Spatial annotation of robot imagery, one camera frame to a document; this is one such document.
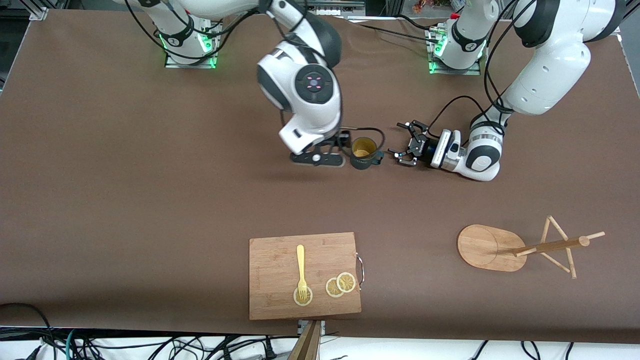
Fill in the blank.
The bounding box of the wooden mug rack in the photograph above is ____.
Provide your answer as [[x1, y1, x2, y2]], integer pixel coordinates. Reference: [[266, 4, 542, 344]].
[[457, 215, 606, 280]]

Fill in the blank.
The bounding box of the yellow plastic fork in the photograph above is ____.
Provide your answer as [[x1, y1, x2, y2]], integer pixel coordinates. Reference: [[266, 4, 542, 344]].
[[296, 244, 309, 303]]

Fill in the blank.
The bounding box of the lemon slice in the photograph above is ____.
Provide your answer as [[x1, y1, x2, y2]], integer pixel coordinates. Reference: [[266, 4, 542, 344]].
[[336, 272, 357, 294], [293, 285, 314, 307], [325, 277, 346, 299]]

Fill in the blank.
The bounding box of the tangled black cable bundle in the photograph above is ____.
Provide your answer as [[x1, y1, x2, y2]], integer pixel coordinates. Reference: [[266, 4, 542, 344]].
[[30, 332, 281, 360]]

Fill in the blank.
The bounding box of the teal floor cable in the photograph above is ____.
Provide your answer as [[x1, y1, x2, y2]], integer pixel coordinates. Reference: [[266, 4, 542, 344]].
[[64, 328, 82, 360]]

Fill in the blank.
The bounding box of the metal cutting board handle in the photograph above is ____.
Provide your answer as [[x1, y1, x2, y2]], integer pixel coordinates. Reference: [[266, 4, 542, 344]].
[[354, 252, 366, 291]]

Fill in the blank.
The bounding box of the small metal bracket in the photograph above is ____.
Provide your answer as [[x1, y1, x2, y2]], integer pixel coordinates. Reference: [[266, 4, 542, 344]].
[[298, 320, 326, 337]]

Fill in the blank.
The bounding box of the black looped floor cable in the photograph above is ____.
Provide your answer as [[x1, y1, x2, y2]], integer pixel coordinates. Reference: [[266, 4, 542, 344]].
[[0, 302, 57, 360]]

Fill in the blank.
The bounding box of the brown table cover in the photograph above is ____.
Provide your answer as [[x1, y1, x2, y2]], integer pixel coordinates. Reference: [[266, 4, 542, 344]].
[[0, 9, 640, 346]]

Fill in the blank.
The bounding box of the teal mug yellow inside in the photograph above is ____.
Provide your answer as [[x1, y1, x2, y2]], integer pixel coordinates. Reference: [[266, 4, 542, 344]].
[[349, 136, 385, 171]]

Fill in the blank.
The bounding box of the wooden post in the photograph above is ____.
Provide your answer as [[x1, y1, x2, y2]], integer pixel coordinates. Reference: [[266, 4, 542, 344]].
[[287, 321, 322, 360]]

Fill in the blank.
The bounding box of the wooden cutting board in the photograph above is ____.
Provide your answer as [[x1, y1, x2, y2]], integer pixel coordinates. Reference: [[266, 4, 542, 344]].
[[248, 231, 363, 321]]

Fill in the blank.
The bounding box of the black cable on table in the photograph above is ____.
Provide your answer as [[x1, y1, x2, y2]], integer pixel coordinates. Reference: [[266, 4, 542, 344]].
[[345, 15, 443, 45]]

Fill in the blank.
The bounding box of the aluminium cell frame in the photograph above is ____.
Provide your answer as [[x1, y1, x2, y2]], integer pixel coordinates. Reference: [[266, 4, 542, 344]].
[[30, 0, 526, 21]]

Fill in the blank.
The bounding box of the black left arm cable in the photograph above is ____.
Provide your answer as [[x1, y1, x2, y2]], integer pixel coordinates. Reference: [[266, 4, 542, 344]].
[[427, 0, 539, 151]]

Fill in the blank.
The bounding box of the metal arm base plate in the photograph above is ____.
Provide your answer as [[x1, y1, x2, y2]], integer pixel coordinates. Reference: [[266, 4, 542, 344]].
[[425, 27, 482, 76], [164, 22, 221, 70]]

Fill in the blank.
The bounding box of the grey power strip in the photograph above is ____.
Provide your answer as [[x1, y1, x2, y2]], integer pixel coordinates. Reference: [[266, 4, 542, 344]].
[[305, 0, 366, 16]]

